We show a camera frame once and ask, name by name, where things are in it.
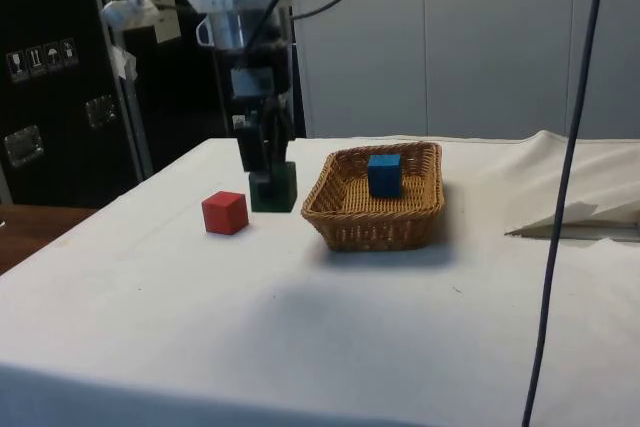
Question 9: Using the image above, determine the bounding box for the green cube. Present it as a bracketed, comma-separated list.
[248, 159, 297, 213]

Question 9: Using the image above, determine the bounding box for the black cabinet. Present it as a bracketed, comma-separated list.
[0, 0, 307, 209]

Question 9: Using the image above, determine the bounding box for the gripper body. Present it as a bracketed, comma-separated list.
[219, 44, 294, 101]

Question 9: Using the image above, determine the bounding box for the pale grey locker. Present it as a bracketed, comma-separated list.
[582, 0, 640, 141]
[423, 0, 584, 141]
[294, 0, 425, 141]

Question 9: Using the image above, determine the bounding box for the blue cube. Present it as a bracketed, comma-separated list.
[367, 153, 403, 198]

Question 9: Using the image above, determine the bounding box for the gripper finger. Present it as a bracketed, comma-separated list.
[272, 95, 296, 164]
[234, 96, 274, 198]

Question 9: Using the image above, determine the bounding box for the wicker basket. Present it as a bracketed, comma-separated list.
[300, 141, 446, 253]

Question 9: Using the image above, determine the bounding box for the red cube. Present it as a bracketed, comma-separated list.
[201, 190, 250, 236]

